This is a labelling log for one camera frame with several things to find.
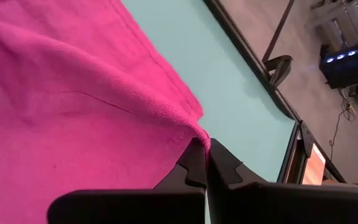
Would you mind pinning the black table clamp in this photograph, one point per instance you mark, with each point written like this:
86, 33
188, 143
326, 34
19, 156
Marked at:
280, 70

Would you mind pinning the grey metal rack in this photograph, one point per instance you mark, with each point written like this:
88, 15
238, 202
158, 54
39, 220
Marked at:
337, 21

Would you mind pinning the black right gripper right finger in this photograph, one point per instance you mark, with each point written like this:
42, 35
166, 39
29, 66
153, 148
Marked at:
291, 205

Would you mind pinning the pink towel with white label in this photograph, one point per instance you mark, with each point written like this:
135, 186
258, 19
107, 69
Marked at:
73, 93

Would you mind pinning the black computer tower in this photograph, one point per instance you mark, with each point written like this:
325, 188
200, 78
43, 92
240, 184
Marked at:
348, 68

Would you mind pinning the black aluminium table frame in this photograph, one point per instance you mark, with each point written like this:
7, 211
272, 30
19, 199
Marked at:
248, 53

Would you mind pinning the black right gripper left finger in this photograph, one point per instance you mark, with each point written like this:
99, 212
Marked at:
135, 207

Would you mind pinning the green table mat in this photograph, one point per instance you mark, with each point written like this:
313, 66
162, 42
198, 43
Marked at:
228, 93

